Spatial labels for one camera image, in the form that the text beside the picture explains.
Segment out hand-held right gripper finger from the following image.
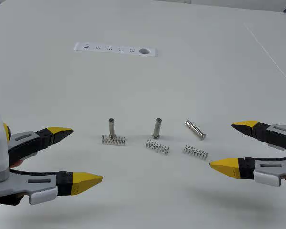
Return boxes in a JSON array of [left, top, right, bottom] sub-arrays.
[[230, 120, 286, 155], [209, 155, 286, 188]]

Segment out silver coil spring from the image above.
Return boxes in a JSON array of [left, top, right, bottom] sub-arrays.
[[183, 144, 209, 161], [145, 140, 170, 155], [102, 135, 127, 146]]

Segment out silver metal pin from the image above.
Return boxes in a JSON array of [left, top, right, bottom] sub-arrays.
[[106, 117, 118, 139], [152, 117, 163, 139], [184, 119, 207, 142]]

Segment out white built-in power strip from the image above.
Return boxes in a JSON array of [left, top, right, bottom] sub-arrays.
[[73, 42, 158, 58]]

